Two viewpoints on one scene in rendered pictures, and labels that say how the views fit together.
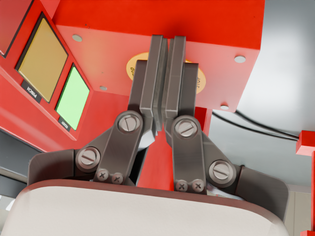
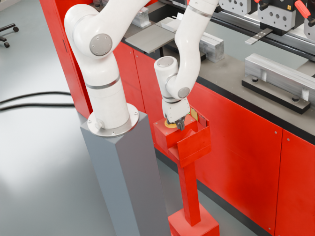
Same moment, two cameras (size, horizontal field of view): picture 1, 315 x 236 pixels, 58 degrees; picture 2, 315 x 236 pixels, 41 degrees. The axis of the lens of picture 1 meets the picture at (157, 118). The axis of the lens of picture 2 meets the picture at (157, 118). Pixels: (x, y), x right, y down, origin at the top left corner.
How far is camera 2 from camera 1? 156 cm
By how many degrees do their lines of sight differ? 22
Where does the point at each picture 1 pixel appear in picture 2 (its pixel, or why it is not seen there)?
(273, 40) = (79, 163)
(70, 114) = not seen: hidden behind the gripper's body
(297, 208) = not seen: outside the picture
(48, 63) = (193, 114)
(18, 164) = not seen: hidden behind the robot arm
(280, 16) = (91, 175)
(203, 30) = (174, 133)
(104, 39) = (187, 122)
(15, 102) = (198, 90)
